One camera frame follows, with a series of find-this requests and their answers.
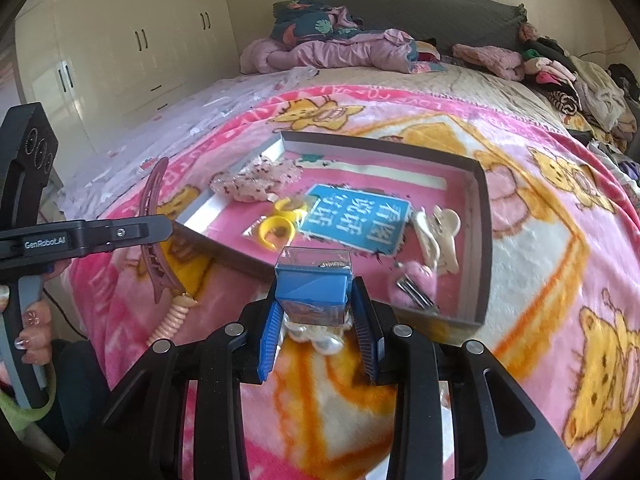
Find pink fluffy pompom hair clip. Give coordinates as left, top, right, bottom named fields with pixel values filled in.
left=388, top=261, right=439, bottom=313

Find dark grey headboard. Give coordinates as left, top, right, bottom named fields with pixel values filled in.
left=317, top=0, right=527, bottom=53

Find dark floral pillow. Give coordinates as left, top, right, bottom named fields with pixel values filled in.
left=270, top=0, right=363, bottom=48

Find cream white claw clip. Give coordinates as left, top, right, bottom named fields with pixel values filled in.
left=411, top=206, right=461, bottom=275

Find dark maroon hair claw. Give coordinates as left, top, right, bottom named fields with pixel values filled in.
left=139, top=157, right=184, bottom=304

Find pearl flower hair clip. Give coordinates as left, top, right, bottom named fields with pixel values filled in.
left=284, top=315, right=352, bottom=356

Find pink folded garment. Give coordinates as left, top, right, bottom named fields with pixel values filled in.
left=451, top=44, right=525, bottom=81

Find blue chinese text booklet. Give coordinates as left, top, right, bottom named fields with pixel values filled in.
left=299, top=184, right=412, bottom=256

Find left hand painted nails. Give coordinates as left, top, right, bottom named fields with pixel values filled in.
left=0, top=259, right=72, bottom=366

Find pile of clothes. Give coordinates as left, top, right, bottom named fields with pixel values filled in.
left=518, top=23, right=639, bottom=162

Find pink cartoon bear blanket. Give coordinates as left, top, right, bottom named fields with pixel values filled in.
left=64, top=84, right=640, bottom=480

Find pink crumpled quilt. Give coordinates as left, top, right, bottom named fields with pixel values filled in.
left=240, top=28, right=418, bottom=74

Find yellow ring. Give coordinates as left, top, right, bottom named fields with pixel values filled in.
left=242, top=195, right=312, bottom=254

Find cream white wardrobe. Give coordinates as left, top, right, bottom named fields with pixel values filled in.
left=14, top=0, right=239, bottom=180

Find light floral bed sheet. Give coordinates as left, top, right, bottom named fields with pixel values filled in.
left=54, top=66, right=318, bottom=219

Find peach spiral hair tie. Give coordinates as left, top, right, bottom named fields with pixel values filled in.
left=145, top=294, right=201, bottom=347

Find blue clear plastic box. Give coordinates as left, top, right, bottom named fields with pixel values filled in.
left=274, top=247, right=354, bottom=327

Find pink lace scrunchie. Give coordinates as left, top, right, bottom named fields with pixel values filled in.
left=209, top=157, right=303, bottom=203

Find shallow cardboard tray box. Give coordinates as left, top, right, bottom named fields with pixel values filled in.
left=177, top=131, right=492, bottom=330

